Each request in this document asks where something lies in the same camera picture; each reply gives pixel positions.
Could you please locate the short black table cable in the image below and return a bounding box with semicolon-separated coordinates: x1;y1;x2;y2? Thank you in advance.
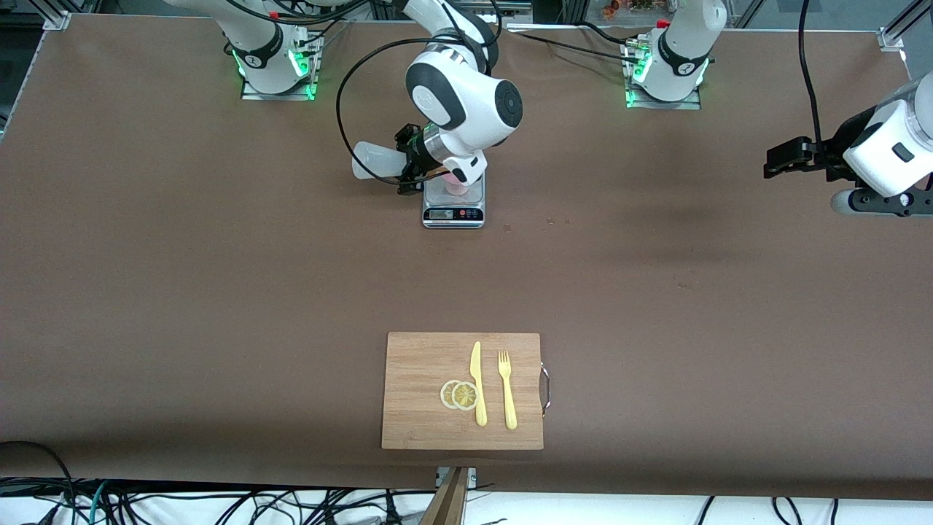
579;20;632;44

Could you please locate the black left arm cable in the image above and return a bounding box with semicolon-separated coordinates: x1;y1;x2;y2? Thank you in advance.
798;0;832;154

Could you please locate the squeeze bottle with orange cap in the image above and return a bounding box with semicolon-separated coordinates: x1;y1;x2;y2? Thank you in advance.
352;141;413;182

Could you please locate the wooden post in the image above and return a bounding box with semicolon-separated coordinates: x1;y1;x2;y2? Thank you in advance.
419;467;471;525

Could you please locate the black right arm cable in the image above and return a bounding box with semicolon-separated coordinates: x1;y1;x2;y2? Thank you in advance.
337;0;504;183

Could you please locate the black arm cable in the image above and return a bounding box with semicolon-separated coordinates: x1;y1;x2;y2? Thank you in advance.
337;0;504;183
798;0;832;154

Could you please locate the wooden cutting board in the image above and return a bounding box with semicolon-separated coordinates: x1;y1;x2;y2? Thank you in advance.
381;332;544;451

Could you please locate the black looped floor cable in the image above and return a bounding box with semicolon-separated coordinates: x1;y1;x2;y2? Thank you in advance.
0;440;77;511

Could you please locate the long black table cable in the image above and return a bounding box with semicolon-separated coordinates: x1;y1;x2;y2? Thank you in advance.
510;31;642;63

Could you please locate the silver digital kitchen scale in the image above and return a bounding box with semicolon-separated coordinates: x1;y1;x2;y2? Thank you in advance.
423;169;485;230

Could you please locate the yellow plastic knife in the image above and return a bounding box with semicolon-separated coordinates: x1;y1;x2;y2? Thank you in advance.
470;341;488;427

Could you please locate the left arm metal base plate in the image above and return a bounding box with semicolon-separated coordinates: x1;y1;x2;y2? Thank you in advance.
625;40;702;110

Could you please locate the teal floor cable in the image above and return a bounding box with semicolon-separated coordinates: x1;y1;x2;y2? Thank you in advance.
87;480;110;525

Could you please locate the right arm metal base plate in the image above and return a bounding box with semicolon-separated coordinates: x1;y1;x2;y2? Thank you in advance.
241;33;320;101

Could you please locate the yellow plastic fork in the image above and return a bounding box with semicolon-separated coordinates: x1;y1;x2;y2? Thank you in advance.
498;351;518;430

